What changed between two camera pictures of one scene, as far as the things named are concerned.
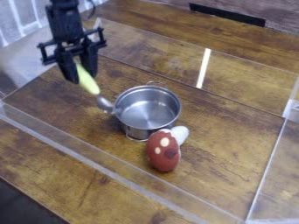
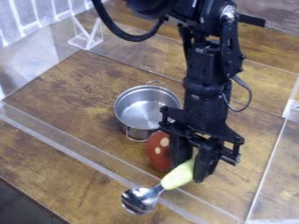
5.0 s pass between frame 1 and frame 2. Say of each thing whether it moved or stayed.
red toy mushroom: stayed
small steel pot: stayed
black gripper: moved
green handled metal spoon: moved
